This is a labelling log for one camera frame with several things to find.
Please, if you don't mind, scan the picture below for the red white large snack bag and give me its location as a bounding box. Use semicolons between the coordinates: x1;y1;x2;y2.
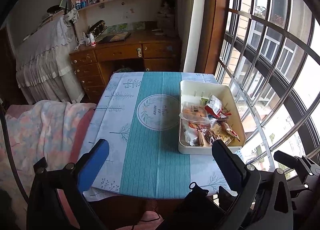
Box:
182;120;203;146

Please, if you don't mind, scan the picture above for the brown wafer packet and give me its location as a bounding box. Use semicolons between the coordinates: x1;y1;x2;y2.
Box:
197;130;211;147

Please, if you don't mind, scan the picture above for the pink floral blanket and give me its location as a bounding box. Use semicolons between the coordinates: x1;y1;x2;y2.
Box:
0;99;97;230

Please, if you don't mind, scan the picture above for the dark red jerky packet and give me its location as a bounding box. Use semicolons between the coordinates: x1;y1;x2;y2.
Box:
211;121;240;145

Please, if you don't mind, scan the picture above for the white plastic bin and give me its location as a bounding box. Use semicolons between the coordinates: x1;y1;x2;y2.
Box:
178;80;246;155

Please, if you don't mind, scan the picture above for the red white snack packet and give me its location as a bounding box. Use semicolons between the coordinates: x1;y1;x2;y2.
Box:
204;95;226;118

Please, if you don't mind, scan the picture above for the orange cracker packet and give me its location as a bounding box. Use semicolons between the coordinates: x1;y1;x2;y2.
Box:
179;102;210;124

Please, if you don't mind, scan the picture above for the green yellow candy packet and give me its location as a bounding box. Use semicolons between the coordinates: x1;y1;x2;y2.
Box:
201;98;208;106

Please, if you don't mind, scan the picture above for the teal white tablecloth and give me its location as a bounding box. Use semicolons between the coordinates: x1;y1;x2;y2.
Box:
80;72;228;201

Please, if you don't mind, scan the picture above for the white lace covered furniture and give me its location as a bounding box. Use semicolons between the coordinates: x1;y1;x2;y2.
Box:
16;17;85;105

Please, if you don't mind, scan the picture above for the metal window grille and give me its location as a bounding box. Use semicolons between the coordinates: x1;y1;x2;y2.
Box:
215;0;319;171

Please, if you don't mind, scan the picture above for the white red small bottle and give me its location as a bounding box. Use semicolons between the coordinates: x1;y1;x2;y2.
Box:
89;33;96;47

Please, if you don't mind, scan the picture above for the wooden desk with drawers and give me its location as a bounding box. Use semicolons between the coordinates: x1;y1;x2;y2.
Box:
69;30;182;104

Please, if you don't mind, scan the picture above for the black gold pencil case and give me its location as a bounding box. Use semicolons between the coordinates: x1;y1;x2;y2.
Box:
88;20;107;37

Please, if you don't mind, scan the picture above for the black cable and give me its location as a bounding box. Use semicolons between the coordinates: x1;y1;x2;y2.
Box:
0;105;29;203

